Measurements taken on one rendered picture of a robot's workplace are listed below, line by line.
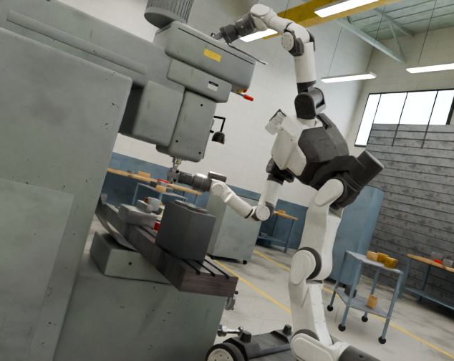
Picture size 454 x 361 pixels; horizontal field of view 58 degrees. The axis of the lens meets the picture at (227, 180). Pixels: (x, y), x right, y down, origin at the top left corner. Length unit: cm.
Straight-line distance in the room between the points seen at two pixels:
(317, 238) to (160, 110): 90
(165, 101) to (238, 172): 803
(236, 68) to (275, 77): 832
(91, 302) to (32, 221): 46
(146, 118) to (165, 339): 105
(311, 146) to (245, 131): 798
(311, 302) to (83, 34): 147
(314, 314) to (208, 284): 55
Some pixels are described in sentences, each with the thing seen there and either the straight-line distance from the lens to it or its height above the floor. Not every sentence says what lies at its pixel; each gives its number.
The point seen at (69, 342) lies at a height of 42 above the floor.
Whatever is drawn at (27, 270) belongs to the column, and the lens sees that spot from 174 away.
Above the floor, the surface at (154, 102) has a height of 151.
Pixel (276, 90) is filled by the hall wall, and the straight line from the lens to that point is 1034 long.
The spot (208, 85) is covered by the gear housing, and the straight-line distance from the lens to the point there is 197.
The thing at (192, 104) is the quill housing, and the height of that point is 156.
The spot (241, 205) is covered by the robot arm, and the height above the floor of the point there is 117.
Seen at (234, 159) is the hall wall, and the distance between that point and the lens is 973.
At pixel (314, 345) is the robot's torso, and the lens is 183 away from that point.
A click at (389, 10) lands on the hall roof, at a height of 620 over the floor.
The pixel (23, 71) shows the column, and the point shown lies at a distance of 166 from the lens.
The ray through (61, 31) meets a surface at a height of 165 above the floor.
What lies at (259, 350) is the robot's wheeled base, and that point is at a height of 59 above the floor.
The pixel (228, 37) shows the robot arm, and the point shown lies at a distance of 209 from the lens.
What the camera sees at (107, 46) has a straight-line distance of 184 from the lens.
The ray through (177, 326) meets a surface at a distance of 210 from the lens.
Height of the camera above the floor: 127
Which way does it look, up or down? level
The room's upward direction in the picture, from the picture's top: 16 degrees clockwise
